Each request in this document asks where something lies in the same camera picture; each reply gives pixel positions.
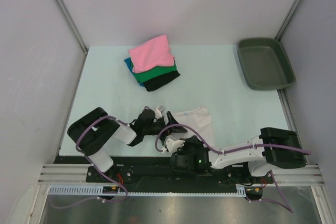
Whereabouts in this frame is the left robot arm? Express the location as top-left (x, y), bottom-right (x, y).
top-left (67, 106), bottom-right (187, 182)

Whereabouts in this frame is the right aluminium frame post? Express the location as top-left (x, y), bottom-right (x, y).
top-left (275, 0), bottom-right (303, 41)

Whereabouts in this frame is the left aluminium frame post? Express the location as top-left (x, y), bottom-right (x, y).
top-left (54, 0), bottom-right (88, 56)

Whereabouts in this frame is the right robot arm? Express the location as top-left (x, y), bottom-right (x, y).
top-left (165, 127), bottom-right (310, 183)

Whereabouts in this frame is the pink folded t shirt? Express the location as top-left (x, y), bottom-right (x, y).
top-left (128, 35), bottom-right (174, 73)

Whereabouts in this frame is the aluminium front frame rail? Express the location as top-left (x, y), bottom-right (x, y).
top-left (38, 164), bottom-right (324, 186)

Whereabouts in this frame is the green folded t shirt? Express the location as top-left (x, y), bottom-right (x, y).
top-left (132, 64), bottom-right (177, 83)

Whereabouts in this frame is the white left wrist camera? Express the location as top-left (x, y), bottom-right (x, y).
top-left (154, 105), bottom-right (165, 119)

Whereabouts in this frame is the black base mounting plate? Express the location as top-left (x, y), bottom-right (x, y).
top-left (54, 155), bottom-right (275, 193)

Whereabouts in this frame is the black folded t shirt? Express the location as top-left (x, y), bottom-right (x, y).
top-left (143, 71), bottom-right (180, 92)

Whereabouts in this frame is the white t shirt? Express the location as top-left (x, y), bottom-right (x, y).
top-left (172, 106), bottom-right (214, 145)

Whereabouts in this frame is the dark green plastic bin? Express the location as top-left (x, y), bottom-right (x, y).
top-left (237, 37), bottom-right (296, 91)

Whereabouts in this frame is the aluminium frame post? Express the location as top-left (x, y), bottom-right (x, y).
top-left (54, 0), bottom-right (88, 56)
top-left (275, 0), bottom-right (303, 41)

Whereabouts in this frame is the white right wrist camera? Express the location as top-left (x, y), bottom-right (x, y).
top-left (161, 135), bottom-right (185, 154)

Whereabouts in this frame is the blue folded t shirt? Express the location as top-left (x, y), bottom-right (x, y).
top-left (124, 57), bottom-right (144, 87)

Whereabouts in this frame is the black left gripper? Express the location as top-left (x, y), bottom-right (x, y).
top-left (143, 111), bottom-right (186, 144)

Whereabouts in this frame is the white slotted cable duct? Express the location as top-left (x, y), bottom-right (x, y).
top-left (48, 185), bottom-right (264, 197)

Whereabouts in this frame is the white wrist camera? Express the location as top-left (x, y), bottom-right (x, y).
top-left (154, 105), bottom-right (165, 119)
top-left (161, 135), bottom-right (185, 154)

